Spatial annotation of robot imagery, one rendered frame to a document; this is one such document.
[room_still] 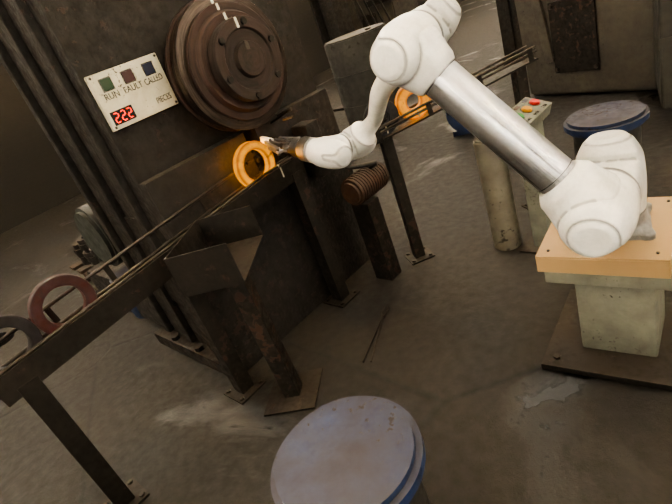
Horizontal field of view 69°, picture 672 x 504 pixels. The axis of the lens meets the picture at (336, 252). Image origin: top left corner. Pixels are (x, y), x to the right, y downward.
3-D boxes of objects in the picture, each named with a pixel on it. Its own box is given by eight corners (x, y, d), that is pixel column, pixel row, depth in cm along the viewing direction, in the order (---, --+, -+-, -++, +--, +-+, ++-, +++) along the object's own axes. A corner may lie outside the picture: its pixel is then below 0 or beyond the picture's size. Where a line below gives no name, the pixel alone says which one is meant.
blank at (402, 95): (388, 92, 207) (391, 93, 204) (420, 75, 207) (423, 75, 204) (402, 125, 214) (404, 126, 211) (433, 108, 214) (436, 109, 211)
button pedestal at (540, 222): (517, 255, 213) (492, 119, 186) (539, 227, 226) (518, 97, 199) (555, 259, 201) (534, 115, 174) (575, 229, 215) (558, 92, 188)
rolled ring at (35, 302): (73, 261, 145) (69, 260, 147) (14, 302, 135) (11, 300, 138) (110, 307, 154) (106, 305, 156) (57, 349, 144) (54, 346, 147)
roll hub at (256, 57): (229, 113, 171) (194, 31, 159) (284, 86, 187) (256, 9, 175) (238, 112, 167) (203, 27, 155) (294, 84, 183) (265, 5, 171)
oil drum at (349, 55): (340, 140, 481) (309, 48, 442) (375, 118, 515) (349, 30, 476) (387, 136, 440) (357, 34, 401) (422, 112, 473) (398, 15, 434)
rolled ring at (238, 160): (242, 133, 183) (237, 133, 185) (232, 180, 182) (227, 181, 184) (280, 149, 196) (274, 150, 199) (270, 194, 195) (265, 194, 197)
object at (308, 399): (259, 429, 173) (163, 259, 141) (275, 376, 195) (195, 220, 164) (313, 420, 168) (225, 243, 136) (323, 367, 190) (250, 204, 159)
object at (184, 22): (205, 151, 177) (141, 15, 157) (293, 104, 204) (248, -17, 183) (214, 150, 173) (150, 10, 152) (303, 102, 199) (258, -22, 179)
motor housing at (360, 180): (370, 281, 234) (334, 180, 211) (395, 256, 247) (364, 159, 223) (391, 285, 225) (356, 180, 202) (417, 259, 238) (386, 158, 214)
